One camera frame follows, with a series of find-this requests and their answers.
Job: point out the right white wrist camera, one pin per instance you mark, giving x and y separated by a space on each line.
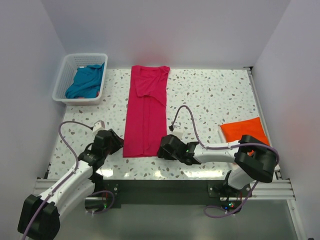
176 131

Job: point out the magenta t shirt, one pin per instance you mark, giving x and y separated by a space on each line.
146 121

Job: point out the white plastic basket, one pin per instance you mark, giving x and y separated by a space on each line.
65 78

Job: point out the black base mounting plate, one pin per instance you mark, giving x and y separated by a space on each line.
166 192

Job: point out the aluminium frame rail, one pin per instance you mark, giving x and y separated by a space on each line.
277 190

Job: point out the folded orange t shirt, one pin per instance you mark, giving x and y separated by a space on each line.
235 130

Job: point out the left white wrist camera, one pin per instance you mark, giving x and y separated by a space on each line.
98 126

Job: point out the white cloth under stack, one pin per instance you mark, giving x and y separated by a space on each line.
232 165

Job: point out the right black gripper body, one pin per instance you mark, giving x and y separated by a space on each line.
164 154

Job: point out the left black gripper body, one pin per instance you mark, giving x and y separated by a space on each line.
115 144

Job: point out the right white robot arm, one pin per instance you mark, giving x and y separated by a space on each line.
255 160

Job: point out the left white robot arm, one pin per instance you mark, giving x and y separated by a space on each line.
42 214

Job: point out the blue t shirt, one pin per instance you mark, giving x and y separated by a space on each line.
86 82

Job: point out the pink garment in basket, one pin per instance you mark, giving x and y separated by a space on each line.
81 97

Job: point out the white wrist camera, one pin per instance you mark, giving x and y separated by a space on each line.
176 131
98 126

